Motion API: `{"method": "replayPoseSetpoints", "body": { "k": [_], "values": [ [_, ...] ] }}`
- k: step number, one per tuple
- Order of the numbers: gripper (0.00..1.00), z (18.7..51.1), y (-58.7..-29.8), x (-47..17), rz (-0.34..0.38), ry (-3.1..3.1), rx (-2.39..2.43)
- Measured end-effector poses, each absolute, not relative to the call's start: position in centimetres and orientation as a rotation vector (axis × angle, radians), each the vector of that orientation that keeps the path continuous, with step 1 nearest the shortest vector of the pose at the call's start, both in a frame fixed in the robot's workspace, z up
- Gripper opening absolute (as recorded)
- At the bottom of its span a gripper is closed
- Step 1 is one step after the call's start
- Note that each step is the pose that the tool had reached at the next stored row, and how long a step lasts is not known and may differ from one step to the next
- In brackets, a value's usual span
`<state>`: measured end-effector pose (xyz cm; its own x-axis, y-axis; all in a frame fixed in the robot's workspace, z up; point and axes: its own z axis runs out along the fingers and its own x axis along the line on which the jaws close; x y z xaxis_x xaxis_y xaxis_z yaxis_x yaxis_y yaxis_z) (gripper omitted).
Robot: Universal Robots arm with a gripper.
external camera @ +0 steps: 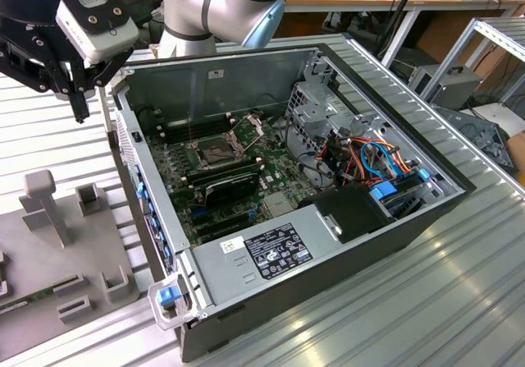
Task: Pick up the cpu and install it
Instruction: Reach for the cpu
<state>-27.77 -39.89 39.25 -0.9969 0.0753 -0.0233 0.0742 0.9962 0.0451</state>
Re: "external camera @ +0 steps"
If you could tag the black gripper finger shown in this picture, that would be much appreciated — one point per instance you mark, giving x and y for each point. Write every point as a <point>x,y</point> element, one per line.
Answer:
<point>37,67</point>
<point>106,73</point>

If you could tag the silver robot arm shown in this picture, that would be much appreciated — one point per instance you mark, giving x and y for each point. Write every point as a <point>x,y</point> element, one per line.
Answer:
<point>234,10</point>

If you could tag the CPU socket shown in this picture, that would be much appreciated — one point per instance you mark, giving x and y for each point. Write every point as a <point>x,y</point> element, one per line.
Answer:
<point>213,153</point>

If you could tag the thin locking lever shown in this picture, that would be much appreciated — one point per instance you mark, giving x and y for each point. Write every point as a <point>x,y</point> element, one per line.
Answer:
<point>190,131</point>

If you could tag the black graphics card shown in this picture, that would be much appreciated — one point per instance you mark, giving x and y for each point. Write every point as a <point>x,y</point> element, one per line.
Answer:
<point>229,190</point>

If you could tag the black expansion slot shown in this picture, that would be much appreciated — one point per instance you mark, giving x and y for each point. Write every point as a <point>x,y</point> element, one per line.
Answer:
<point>223,229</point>
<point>221,218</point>

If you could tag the grey parts rack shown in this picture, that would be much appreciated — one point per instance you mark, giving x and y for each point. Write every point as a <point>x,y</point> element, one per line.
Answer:
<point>41,260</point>

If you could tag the green motherboard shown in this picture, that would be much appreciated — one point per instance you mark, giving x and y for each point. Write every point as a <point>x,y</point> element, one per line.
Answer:
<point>283,170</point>

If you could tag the metal drive cage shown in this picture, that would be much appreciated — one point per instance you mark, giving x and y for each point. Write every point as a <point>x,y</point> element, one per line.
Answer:
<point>320,112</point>

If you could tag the silver chipset heatsink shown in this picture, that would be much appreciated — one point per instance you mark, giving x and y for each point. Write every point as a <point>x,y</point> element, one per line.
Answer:
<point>279,205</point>

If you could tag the green RAM stick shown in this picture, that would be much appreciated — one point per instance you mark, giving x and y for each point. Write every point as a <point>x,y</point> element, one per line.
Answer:
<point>39,295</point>

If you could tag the blue case latch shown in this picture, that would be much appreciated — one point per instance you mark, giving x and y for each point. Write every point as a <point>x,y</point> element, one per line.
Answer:
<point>167,296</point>

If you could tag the grey power supply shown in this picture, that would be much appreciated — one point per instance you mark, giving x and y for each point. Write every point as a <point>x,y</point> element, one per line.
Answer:
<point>229,268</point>

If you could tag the black plastic cover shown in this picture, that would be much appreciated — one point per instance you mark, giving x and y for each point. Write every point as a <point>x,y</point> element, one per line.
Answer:
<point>352,215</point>

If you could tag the black PC case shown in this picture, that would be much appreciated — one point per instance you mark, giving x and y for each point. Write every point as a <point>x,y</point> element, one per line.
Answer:
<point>287,309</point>

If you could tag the blue disk carrier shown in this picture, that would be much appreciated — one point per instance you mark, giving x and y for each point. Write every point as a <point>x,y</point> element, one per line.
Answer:
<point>383,190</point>

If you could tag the blue plastic clip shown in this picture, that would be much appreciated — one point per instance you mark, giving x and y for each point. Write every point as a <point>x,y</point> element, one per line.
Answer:
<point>423,175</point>

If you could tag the grey metal box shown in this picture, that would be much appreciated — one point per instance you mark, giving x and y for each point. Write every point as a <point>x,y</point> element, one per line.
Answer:
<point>455,88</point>

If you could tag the dark case side panel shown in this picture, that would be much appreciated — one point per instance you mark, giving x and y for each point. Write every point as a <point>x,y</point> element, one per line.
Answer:
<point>471,125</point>

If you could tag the brown cardboard box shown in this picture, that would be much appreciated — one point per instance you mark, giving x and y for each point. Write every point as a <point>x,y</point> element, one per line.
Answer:
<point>517,153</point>

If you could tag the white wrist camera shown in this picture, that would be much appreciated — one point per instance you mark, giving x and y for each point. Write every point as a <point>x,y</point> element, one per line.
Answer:
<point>110,38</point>

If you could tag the aluminium profile frame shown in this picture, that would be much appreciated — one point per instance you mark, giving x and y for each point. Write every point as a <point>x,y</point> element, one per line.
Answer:
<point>451,57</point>

